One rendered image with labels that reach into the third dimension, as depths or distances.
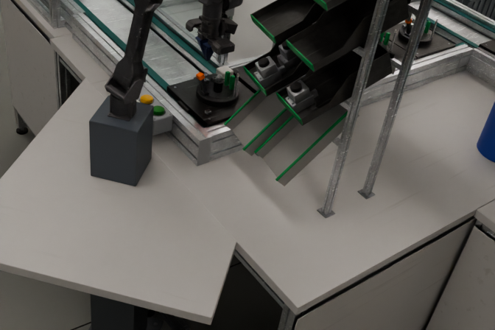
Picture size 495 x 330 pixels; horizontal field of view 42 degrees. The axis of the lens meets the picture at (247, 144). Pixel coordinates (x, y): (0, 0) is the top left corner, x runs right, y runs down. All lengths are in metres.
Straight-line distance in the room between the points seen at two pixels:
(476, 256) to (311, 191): 0.58
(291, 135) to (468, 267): 0.77
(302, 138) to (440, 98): 0.94
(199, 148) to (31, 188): 0.50
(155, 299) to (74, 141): 0.67
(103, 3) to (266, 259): 1.45
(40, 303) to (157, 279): 1.14
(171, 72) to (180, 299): 0.97
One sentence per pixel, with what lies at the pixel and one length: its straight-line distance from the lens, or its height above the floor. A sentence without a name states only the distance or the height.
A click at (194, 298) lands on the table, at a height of 0.86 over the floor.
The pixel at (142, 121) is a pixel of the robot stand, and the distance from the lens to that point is 1.82.
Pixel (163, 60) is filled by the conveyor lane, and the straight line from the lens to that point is 2.40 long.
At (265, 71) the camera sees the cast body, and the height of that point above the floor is 1.25.
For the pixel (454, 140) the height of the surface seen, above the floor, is 0.86.
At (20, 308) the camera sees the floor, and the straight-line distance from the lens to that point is 2.74.
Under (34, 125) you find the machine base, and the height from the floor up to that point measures 0.23.
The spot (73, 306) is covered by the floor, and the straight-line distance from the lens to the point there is 2.72.
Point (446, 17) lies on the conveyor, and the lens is 3.17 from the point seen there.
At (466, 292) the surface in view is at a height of 0.56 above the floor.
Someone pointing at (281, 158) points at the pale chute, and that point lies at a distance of 1.81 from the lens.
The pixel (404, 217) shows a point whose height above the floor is 0.86.
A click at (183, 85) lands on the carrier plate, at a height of 0.97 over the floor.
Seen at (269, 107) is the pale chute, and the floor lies 1.08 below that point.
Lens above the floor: 2.12
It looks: 37 degrees down
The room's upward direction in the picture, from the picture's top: 9 degrees clockwise
